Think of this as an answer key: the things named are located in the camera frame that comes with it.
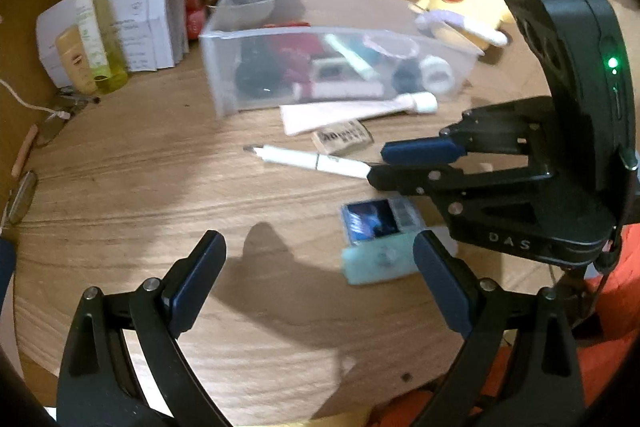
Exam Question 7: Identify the red and white stick tube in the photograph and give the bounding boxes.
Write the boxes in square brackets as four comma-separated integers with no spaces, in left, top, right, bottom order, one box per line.
[292,79,386,100]

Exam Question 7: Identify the white tape roll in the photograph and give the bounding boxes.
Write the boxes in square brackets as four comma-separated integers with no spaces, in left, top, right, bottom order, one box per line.
[419,55,456,96]

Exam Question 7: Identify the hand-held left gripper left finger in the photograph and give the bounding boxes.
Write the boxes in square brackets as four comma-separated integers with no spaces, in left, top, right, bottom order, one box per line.
[56,230,233,427]

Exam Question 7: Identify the white carton box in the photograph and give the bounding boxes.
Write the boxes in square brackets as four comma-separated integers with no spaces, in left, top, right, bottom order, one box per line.
[162,0,192,68]
[102,0,169,72]
[36,0,83,88]

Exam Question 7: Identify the small teal tube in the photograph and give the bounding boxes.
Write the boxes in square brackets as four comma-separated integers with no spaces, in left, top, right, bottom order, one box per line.
[324,33,376,80]

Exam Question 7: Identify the white cable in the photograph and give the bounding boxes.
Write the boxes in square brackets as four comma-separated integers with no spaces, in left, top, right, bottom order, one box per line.
[0,79,69,118]

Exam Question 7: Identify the clear plastic storage bin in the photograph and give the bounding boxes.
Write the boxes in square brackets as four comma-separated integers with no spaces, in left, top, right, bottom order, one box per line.
[198,0,485,118]

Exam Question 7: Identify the light teal card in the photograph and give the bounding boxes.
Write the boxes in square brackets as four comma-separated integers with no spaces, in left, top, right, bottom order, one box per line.
[341,239,419,286]

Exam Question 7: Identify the pink string loop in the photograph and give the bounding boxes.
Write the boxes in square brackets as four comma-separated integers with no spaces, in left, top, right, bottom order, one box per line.
[362,32,419,58]

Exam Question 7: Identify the clear plastic bowl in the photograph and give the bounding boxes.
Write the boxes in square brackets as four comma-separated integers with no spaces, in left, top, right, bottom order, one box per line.
[207,0,281,26]

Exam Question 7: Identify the beige cosmetic tube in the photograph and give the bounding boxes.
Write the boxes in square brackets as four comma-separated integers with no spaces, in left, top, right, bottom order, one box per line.
[54,27,99,96]

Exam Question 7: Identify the blue round object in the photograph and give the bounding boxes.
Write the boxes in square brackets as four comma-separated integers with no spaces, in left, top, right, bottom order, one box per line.
[392,59,426,93]

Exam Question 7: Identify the clear frame glasses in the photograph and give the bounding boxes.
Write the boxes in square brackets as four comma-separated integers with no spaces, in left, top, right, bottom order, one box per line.
[7,169,39,226]
[35,89,101,148]

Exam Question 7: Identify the small green white box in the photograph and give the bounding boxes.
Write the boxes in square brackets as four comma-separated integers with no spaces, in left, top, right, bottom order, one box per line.
[310,59,346,83]

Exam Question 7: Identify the dark green object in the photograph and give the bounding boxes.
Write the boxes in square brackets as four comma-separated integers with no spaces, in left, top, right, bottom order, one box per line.
[235,37,292,100]

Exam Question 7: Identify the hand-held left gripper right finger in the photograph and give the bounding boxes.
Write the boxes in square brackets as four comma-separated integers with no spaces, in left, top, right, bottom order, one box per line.
[412,230,586,427]

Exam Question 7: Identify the white pen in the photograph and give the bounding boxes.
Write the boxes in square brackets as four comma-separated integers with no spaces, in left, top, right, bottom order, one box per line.
[243,144,374,180]

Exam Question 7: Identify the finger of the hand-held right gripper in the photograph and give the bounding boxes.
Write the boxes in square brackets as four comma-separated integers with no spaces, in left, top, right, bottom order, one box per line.
[367,162,618,268]
[381,96,556,166]

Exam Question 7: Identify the white cosmetic tube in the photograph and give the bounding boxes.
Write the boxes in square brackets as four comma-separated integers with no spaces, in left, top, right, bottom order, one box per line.
[279,92,439,138]

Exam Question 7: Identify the beige eraser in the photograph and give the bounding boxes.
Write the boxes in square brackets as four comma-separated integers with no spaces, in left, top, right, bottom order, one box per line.
[311,119,375,154]

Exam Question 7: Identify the tan pencil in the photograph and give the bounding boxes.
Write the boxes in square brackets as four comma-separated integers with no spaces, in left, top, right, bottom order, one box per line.
[12,124,39,176]

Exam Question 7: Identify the flat red box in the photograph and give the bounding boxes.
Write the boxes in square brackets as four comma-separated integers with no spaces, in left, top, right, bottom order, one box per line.
[260,22,326,82]

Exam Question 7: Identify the yellow spray bottle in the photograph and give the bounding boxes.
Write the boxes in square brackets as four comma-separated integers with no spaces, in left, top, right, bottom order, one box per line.
[69,0,130,95]

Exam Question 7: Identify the orange clothing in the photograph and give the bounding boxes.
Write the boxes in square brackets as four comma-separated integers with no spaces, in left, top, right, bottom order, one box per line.
[390,222,640,427]

